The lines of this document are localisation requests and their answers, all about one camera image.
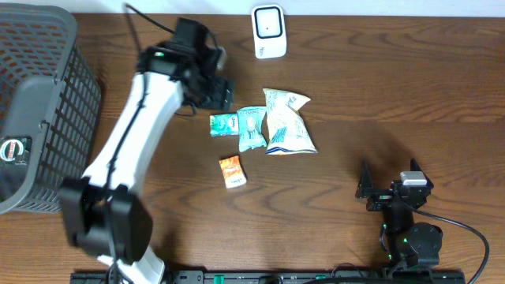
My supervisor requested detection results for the teal white snack packet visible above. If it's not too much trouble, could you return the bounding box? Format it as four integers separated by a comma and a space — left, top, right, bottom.
237, 106, 267, 152

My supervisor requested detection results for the orange snack packet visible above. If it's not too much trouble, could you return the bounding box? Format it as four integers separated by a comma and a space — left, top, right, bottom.
219, 155, 247, 189

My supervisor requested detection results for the white yellow chip bag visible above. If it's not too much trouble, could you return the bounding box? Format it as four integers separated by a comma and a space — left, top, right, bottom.
263, 88, 317, 155

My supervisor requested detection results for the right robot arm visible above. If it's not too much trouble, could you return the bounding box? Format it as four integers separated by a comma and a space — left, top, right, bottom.
355, 159, 443, 278

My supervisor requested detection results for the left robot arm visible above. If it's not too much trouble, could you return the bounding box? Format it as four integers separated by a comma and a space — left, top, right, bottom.
58, 18, 234, 283

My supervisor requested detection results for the white barcode scanner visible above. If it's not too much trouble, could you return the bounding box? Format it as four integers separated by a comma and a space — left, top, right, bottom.
251, 4, 287, 59

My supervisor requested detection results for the dark grey plastic basket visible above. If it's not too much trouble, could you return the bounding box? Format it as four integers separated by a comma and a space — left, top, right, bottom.
1, 3, 102, 213

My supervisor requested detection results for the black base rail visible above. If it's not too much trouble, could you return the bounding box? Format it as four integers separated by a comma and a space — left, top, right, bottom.
69, 270, 466, 284

